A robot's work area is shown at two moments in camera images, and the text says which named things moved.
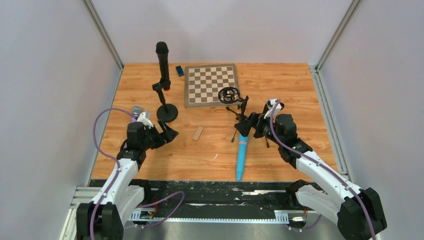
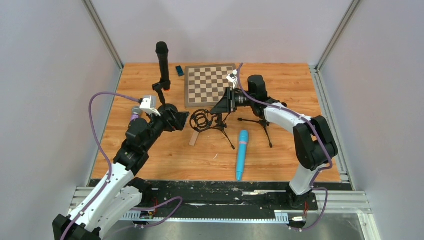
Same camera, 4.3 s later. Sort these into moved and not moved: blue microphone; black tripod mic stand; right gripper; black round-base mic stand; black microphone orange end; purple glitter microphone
Moved: right gripper; black tripod mic stand
Not moved: black microphone orange end; purple glitter microphone; blue microphone; black round-base mic stand
